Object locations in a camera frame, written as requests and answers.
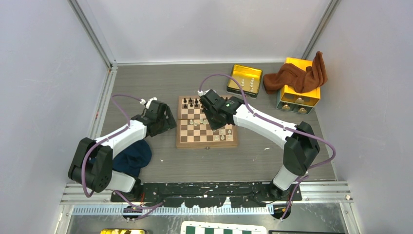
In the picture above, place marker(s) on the gold metal tin tray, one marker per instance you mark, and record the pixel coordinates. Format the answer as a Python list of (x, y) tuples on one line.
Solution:
[(249, 79)]

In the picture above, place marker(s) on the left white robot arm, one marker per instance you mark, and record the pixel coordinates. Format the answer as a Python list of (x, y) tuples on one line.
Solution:
[(92, 164)]

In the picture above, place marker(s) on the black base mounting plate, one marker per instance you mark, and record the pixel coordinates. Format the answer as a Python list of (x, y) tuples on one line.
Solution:
[(207, 194)]

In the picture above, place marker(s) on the wooden chess board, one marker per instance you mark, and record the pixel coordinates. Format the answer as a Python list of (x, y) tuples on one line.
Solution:
[(194, 131)]

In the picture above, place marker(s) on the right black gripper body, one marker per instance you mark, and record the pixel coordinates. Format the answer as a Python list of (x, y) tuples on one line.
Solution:
[(214, 122)]

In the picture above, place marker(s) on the dark blue cloth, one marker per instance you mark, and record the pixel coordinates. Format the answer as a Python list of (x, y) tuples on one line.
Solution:
[(133, 158)]

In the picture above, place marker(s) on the green checkered calibration board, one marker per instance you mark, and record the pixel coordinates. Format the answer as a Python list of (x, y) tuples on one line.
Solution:
[(195, 227)]

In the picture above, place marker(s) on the yellow drawer box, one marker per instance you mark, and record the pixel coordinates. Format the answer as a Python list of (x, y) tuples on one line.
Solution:
[(302, 103)]

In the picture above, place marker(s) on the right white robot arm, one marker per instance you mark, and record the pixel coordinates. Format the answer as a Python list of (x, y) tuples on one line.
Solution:
[(299, 146)]

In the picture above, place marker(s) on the brown cloth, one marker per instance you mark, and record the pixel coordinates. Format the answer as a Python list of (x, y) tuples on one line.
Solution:
[(300, 80)]

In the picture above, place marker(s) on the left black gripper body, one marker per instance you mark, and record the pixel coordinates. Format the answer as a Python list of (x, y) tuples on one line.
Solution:
[(164, 124)]

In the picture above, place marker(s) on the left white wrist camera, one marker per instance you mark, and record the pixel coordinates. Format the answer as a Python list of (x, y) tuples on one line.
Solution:
[(147, 103)]

